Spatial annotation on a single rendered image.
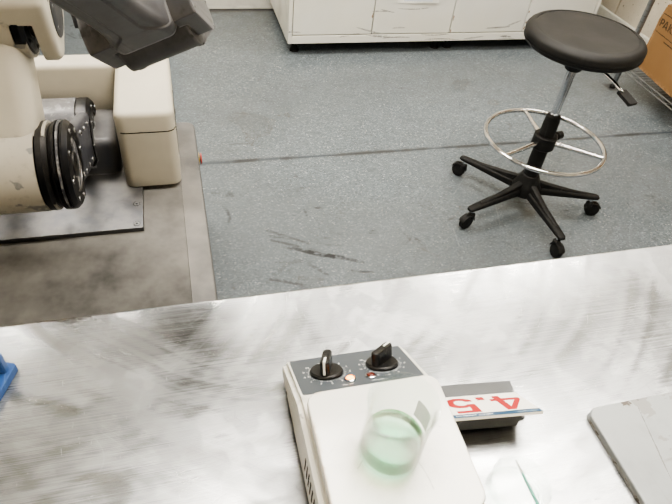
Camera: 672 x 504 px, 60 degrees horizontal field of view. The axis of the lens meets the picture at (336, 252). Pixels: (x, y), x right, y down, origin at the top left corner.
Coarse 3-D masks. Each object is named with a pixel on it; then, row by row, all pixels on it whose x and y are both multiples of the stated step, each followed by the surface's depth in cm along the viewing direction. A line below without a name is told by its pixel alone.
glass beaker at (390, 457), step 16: (384, 384) 43; (400, 384) 44; (416, 384) 43; (432, 384) 42; (368, 400) 41; (384, 400) 45; (400, 400) 45; (416, 400) 44; (432, 400) 42; (368, 416) 42; (416, 416) 45; (432, 416) 42; (368, 432) 42; (368, 448) 43; (384, 448) 41; (400, 448) 41; (416, 448) 41; (368, 464) 44; (384, 464) 43; (400, 464) 42; (416, 464) 44
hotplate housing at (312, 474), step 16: (288, 368) 58; (288, 384) 55; (288, 400) 56; (304, 400) 51; (304, 416) 50; (304, 432) 49; (304, 448) 49; (304, 464) 50; (304, 480) 51; (320, 480) 46; (320, 496) 45
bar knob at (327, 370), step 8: (328, 352) 56; (320, 360) 54; (328, 360) 54; (312, 368) 56; (320, 368) 54; (328, 368) 54; (336, 368) 56; (312, 376) 55; (320, 376) 54; (328, 376) 54; (336, 376) 54
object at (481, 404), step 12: (480, 396) 60; (492, 396) 60; (504, 396) 60; (516, 396) 60; (456, 408) 57; (468, 408) 56; (480, 408) 56; (492, 408) 56; (504, 408) 56; (516, 408) 56; (528, 408) 56
